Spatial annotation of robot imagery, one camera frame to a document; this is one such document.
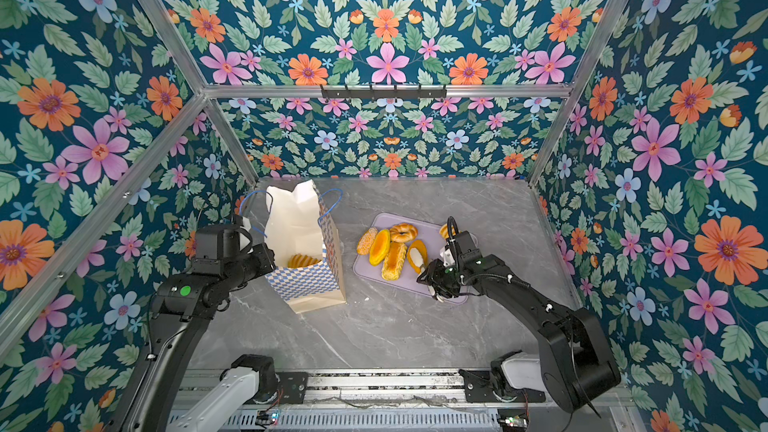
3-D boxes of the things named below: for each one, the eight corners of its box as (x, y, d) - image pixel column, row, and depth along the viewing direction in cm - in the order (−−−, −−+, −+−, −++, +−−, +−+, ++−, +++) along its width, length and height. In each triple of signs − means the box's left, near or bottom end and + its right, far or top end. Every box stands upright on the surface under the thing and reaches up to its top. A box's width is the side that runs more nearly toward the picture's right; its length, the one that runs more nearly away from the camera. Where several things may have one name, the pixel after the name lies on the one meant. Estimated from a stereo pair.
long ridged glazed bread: (380, 278, 93) (379, 273, 90) (391, 246, 100) (390, 241, 98) (397, 282, 92) (397, 277, 89) (407, 250, 100) (407, 244, 97)
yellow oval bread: (370, 265, 96) (369, 257, 92) (373, 238, 103) (371, 229, 99) (389, 265, 96) (388, 257, 92) (390, 238, 103) (390, 229, 99)
